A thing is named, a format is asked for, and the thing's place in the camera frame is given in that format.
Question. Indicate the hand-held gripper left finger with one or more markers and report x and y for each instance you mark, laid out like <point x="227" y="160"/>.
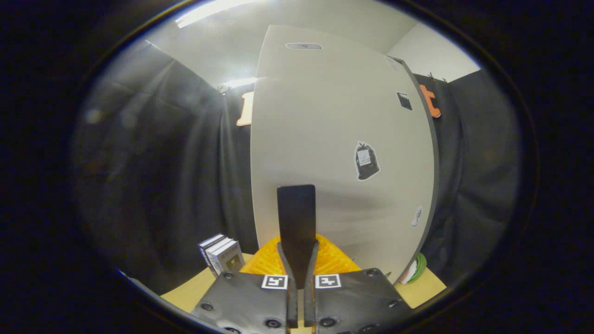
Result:
<point x="287" y="213"/>

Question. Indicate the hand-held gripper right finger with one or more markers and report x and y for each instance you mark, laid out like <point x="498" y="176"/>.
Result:
<point x="306" y="213"/>

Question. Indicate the white shoe cabinet door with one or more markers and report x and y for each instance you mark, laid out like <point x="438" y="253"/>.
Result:
<point x="325" y="130"/>

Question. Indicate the grey shoe cabinet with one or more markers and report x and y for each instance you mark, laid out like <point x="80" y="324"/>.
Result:
<point x="436" y="176"/>

